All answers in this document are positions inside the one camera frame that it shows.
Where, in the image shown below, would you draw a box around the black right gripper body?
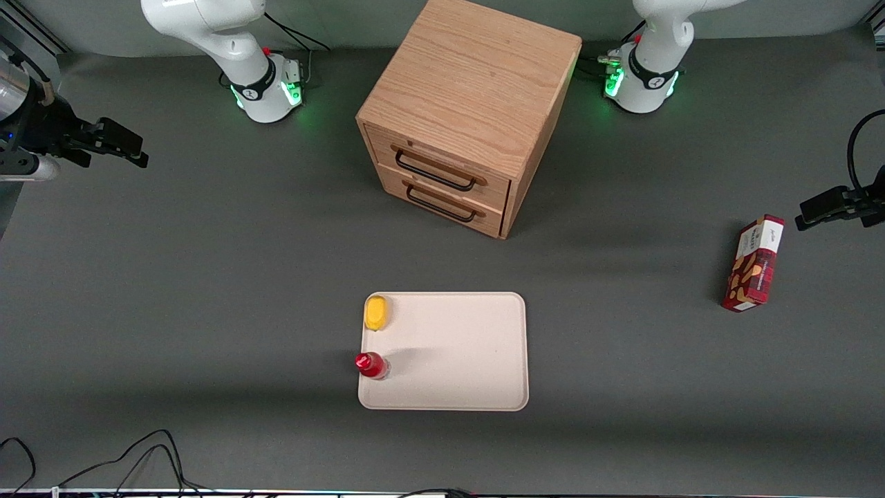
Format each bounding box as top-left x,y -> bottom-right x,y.
0,91 -> 98,157

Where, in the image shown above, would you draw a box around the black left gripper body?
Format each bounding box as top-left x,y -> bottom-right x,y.
854,165 -> 885,216

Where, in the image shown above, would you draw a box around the wooden drawer front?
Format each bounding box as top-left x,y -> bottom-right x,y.
364,124 -> 512,212
377,165 -> 506,238

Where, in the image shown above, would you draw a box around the wooden drawer cabinet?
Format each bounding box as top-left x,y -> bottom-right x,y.
356,0 -> 583,240

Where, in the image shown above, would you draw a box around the red plaid shortbread box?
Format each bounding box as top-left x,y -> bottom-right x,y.
721,214 -> 786,313

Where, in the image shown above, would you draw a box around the yellow lemon-shaped object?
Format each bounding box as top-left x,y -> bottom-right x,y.
364,295 -> 392,332

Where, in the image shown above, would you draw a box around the red capped small bottle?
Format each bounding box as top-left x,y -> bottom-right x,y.
355,351 -> 391,381

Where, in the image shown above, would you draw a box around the beige plastic tray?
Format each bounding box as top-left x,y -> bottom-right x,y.
357,291 -> 530,412

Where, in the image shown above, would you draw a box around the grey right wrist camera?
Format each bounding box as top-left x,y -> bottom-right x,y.
0,154 -> 61,183

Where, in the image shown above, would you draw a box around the black looped gripper cable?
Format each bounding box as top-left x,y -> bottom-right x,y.
846,109 -> 885,193

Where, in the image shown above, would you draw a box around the aluminium frame profile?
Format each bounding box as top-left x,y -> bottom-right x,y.
0,0 -> 71,57

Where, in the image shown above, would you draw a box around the black right arm base cable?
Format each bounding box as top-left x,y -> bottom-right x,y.
263,12 -> 332,53

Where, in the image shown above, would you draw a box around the black left arm base cables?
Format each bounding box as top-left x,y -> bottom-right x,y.
579,53 -> 624,79

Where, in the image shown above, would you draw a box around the long black loose cable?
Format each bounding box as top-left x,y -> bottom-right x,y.
58,429 -> 215,496

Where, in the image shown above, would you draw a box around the thin black loose cable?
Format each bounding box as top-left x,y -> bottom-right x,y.
0,436 -> 37,496

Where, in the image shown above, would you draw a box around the black metal drawer handle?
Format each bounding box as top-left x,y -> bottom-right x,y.
406,183 -> 478,224
395,148 -> 478,193

